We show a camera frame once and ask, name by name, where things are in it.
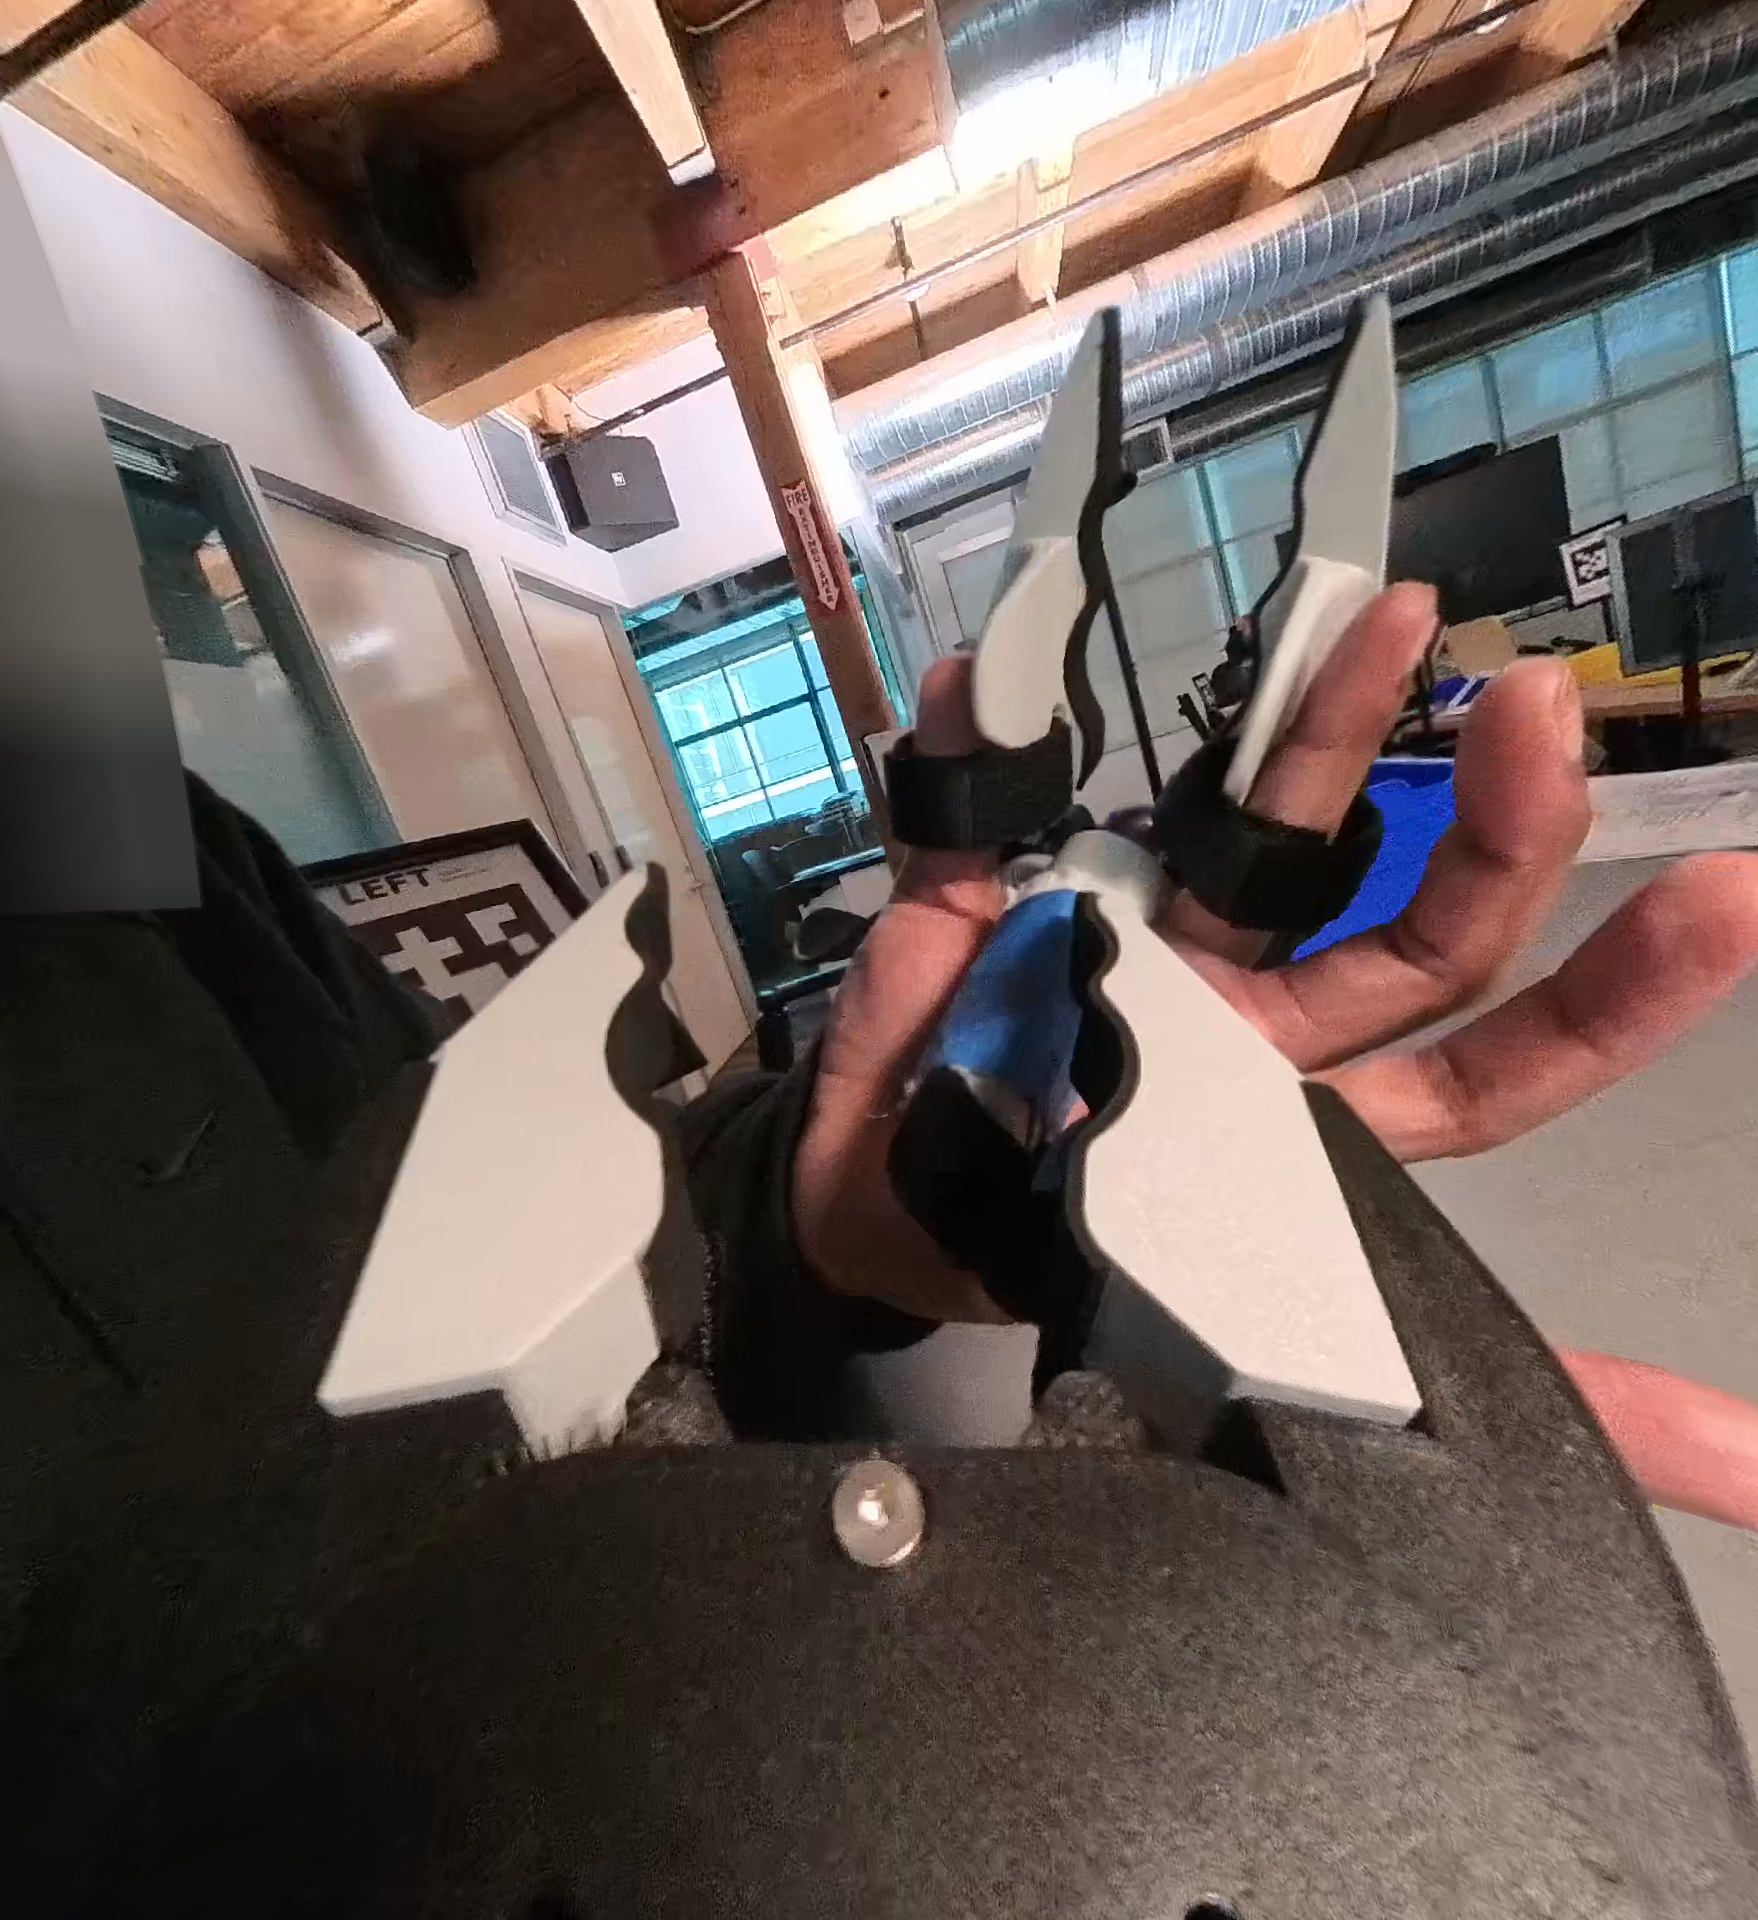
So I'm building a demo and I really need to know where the framed marker board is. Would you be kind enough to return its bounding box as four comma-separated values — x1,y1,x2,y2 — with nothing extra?
300,817,590,1052

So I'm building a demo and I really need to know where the person's left forearm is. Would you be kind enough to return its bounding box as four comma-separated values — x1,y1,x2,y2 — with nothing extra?
676,1051,972,1404

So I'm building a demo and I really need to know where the black monitor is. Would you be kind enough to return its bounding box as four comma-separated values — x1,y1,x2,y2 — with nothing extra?
1607,478,1758,678
1381,435,1574,630

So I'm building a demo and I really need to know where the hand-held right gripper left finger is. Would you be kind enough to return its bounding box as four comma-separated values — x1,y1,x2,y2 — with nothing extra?
313,862,712,1464

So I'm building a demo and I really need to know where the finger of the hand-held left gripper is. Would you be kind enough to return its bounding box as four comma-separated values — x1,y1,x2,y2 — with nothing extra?
970,307,1139,755
1217,288,1402,806

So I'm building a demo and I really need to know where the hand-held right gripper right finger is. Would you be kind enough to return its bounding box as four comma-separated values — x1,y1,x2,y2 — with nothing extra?
1062,885,1427,1448

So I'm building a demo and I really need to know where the black wall speaker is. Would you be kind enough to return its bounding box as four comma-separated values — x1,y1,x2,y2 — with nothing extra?
539,431,681,554

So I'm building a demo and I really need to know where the red narrow sign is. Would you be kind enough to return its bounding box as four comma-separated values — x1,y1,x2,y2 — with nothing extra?
777,478,847,614

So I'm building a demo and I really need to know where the wooden post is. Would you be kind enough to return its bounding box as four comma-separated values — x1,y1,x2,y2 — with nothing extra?
700,247,903,782

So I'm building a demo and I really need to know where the frosted glass door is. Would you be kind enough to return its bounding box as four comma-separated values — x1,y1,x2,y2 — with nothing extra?
251,467,519,888
505,563,756,1058

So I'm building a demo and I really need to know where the person's left hand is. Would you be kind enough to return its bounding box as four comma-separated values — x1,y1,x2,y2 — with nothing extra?
796,582,1758,1534

